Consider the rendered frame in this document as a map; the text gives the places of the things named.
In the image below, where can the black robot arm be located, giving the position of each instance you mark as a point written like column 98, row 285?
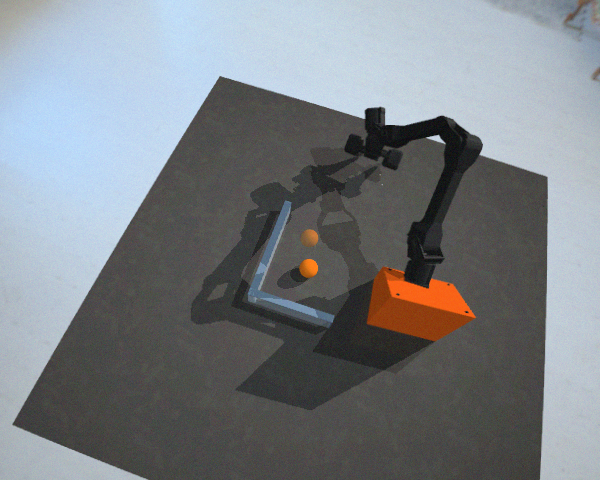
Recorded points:
column 461, row 151

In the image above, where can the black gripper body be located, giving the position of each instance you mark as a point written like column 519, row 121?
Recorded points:
column 353, row 145

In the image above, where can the clear low l-shaped wall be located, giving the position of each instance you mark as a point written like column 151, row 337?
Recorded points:
column 253, row 291

